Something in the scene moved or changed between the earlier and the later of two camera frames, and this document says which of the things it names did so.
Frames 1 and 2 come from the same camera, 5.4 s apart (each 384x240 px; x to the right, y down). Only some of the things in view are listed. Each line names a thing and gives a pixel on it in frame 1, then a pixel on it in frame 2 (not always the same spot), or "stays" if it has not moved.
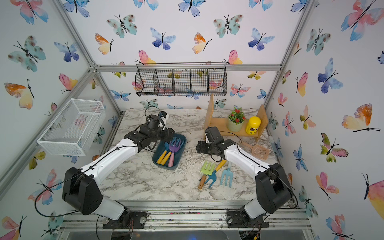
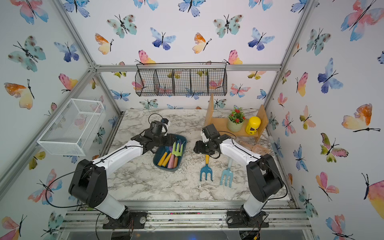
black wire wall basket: x=181 y=79 stays
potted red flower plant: x=236 y=119 stays
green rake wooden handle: x=207 y=169 to x=176 y=153
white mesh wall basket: x=73 y=129 stays
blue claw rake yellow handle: x=166 y=146 to x=166 y=160
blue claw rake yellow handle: x=213 y=175 to x=206 y=169
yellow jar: x=253 y=125 stays
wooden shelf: x=220 y=124 stays
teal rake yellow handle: x=166 y=145 stays
